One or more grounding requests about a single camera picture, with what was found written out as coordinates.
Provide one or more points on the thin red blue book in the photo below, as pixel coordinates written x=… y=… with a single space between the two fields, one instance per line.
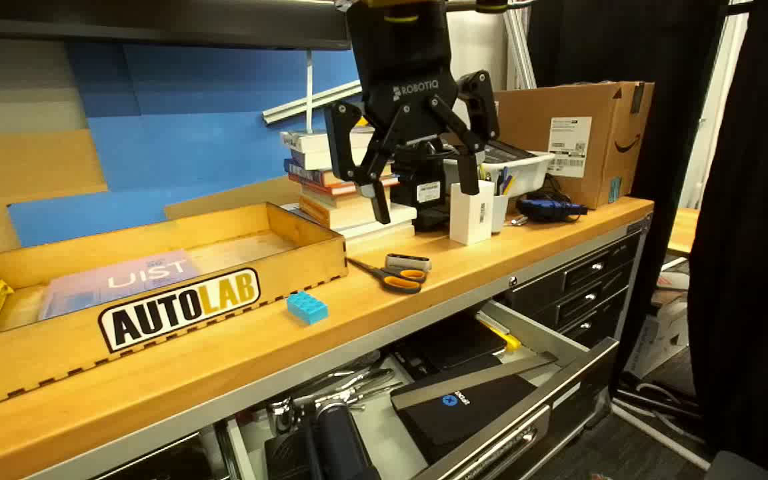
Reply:
x=314 y=179

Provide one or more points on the black curtain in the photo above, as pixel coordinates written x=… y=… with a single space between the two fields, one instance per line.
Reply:
x=615 y=43
x=759 y=240

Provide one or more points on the wooden side table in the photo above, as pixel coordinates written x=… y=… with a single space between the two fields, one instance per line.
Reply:
x=684 y=231

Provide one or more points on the small white upright box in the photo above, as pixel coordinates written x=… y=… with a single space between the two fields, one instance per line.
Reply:
x=470 y=217

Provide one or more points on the white plastic bin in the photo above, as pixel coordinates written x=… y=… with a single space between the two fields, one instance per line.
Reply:
x=522 y=168

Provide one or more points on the aluminium extrusion rail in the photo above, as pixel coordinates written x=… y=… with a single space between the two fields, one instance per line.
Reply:
x=314 y=103

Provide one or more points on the small yellow tool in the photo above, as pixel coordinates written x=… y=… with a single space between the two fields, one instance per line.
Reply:
x=508 y=339

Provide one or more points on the open grey metal drawer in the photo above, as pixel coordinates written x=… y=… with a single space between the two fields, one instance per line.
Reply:
x=527 y=417

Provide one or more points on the purple UIST booklet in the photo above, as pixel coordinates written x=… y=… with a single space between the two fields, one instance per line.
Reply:
x=122 y=281

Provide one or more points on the thick tan paged book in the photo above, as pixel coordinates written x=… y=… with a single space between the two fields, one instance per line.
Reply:
x=346 y=209

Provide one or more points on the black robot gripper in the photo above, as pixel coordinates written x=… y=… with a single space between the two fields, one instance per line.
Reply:
x=400 y=53

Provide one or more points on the thin white rod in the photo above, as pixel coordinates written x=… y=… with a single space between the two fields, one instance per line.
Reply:
x=310 y=88

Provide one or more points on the long grey metal bar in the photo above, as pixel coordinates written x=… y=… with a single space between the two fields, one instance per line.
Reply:
x=478 y=377

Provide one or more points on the black device with white label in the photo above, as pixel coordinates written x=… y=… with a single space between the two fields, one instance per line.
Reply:
x=431 y=200

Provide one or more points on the blue zip pouch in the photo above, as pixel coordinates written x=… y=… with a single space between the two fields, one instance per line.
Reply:
x=547 y=209

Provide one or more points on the black yellow Autolab sticker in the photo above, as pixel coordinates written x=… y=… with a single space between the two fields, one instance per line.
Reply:
x=179 y=311

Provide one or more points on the large flat white book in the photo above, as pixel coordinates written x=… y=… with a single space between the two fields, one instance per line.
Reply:
x=374 y=231

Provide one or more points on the black box with blue logo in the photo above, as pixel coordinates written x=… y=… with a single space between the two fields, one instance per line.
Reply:
x=460 y=409

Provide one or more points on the blue building block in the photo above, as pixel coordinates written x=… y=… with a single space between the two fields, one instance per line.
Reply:
x=308 y=307

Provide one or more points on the wooden tray box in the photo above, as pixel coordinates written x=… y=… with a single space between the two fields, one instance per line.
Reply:
x=47 y=361

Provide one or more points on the black drawer cabinet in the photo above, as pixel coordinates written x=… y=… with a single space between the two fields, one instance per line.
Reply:
x=580 y=283

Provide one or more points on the brown cardboard shipping box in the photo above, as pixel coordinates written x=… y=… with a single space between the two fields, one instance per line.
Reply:
x=594 y=135

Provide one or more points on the small grey box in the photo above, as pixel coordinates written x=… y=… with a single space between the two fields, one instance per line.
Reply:
x=410 y=261

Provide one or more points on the metal pliers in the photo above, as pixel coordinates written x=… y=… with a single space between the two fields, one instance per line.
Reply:
x=332 y=391

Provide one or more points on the white pen cup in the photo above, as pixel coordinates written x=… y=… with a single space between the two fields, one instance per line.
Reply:
x=499 y=213

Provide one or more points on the blue pen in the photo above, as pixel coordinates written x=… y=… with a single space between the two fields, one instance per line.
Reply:
x=503 y=183

